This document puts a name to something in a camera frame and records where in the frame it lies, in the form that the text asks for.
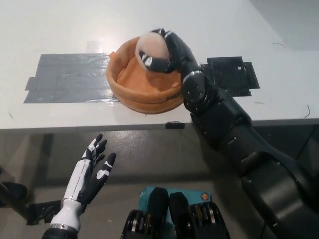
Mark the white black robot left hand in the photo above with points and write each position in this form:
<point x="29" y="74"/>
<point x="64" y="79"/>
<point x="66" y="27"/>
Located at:
<point x="76" y="184"/>

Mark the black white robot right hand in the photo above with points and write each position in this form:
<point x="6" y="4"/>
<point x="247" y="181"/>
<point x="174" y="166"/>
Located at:
<point x="182" y="53"/>

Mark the beige plush dumpling toy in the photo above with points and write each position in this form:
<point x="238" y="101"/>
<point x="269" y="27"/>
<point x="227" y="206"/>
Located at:
<point x="152" y="44"/>

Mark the robot torso black teal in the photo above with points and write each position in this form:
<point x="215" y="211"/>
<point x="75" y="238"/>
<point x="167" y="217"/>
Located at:
<point x="174" y="214"/>

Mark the straight grey table leg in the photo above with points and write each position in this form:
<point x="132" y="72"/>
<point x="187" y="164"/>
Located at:
<point x="45" y="159"/>

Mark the black floor tape patch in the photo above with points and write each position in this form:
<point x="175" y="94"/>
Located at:
<point x="43" y="211"/>

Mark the black tape patch on table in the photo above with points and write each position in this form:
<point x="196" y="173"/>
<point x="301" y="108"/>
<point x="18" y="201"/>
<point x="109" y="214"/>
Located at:
<point x="231" y="67"/>

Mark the orange plush round basket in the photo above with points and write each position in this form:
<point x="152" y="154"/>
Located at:
<point x="129" y="84"/>

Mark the dark shoe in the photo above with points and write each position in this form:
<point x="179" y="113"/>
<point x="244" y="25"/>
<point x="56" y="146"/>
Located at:
<point x="13" y="193"/>

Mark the small black tape strip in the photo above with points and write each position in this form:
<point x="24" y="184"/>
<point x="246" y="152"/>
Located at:
<point x="175" y="125"/>

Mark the slanted dark table leg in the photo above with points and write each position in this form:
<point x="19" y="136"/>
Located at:
<point x="311" y="142"/>

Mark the grey duct tape patch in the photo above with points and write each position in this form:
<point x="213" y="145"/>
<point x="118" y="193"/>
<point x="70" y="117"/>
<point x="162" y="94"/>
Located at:
<point x="69" y="79"/>

